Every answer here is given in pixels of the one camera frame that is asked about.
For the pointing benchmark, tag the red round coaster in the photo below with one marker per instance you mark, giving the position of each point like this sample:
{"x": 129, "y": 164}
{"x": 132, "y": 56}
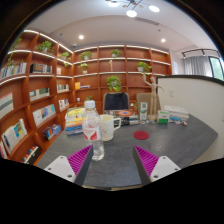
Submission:
{"x": 141, "y": 135}

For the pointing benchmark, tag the orange wooden bookshelf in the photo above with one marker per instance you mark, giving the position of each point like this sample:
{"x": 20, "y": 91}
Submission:
{"x": 41, "y": 79}

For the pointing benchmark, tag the potted green plant centre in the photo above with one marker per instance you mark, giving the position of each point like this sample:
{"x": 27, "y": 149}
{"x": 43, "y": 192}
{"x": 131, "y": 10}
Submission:
{"x": 114, "y": 83}

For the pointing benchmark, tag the green white carton box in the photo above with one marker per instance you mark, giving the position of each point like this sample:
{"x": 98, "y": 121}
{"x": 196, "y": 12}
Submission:
{"x": 143, "y": 110}

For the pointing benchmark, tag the book with orange disc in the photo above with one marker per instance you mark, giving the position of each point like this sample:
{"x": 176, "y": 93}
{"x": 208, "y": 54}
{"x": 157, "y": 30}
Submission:
{"x": 126, "y": 114}

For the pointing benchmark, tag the grey window curtain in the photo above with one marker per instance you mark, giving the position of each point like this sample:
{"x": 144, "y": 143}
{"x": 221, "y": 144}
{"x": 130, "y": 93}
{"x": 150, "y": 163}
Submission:
{"x": 197, "y": 65}

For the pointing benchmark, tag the clear plastic water bottle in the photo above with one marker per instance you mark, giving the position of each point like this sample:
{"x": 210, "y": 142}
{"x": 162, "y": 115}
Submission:
{"x": 92, "y": 129}

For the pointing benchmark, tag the white tissue box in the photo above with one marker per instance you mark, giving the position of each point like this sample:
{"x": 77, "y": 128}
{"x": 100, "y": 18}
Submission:
{"x": 178, "y": 112}

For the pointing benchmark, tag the black office chair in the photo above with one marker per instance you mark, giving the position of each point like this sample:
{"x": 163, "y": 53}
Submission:
{"x": 115, "y": 101}

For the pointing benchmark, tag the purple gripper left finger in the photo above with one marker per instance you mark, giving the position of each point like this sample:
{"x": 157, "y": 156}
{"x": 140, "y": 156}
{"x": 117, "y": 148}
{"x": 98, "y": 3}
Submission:
{"x": 74, "y": 167}

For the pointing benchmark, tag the brown cardboard box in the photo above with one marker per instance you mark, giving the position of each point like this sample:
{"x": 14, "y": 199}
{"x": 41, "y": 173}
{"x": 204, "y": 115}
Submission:
{"x": 146, "y": 97}

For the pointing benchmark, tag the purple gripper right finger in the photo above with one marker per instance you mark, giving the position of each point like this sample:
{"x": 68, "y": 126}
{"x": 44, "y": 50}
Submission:
{"x": 151, "y": 167}

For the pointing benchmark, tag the green white small box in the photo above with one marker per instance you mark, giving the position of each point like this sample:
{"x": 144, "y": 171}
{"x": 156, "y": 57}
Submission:
{"x": 163, "y": 117}

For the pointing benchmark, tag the wooden artist mannequin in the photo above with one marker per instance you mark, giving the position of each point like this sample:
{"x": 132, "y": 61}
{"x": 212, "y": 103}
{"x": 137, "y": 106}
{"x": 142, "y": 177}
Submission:
{"x": 153, "y": 97}

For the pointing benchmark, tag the ceiling lamp with bulbs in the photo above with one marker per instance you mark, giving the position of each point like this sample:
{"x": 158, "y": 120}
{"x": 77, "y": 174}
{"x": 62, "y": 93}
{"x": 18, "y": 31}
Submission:
{"x": 131, "y": 6}

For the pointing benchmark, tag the white ceramic mug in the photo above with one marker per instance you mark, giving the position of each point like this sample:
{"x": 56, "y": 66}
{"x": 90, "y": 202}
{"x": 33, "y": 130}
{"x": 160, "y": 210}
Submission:
{"x": 107, "y": 126}

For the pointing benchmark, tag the stack of colourful books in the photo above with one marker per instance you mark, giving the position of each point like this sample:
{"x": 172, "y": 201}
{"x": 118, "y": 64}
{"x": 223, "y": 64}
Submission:
{"x": 73, "y": 120}

